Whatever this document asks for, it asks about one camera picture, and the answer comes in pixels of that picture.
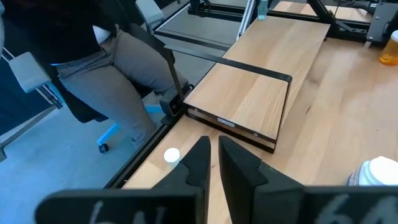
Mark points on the white medicine bottle blue label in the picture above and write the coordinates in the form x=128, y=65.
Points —
x=382, y=171

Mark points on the black aluminium table frame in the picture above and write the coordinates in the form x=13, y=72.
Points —
x=141, y=152

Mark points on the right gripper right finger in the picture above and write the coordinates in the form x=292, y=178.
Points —
x=245, y=193

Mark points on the silver aluminium bracket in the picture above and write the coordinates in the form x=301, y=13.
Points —
x=245, y=18

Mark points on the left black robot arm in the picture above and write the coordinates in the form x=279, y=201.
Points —
x=384, y=21

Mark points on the orange pill bottle white cap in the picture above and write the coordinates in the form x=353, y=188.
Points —
x=390, y=53

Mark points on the black table-level camera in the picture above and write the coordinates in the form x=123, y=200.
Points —
x=171, y=105

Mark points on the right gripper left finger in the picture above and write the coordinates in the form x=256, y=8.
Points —
x=192, y=186

